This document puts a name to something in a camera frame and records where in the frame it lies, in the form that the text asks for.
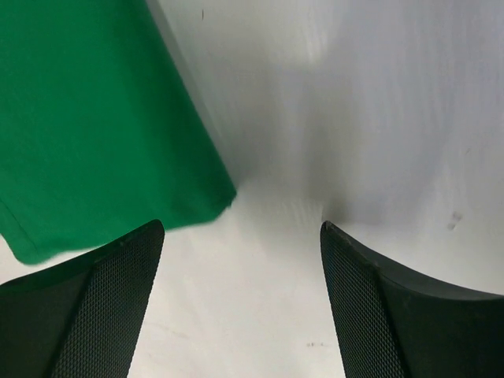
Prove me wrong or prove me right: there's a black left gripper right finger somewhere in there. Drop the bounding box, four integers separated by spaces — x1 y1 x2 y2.
320 221 503 377

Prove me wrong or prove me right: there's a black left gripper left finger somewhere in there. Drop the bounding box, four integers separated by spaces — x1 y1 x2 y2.
1 220 165 377

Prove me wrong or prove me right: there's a green t shirt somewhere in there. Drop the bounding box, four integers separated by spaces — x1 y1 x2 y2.
1 1 236 265

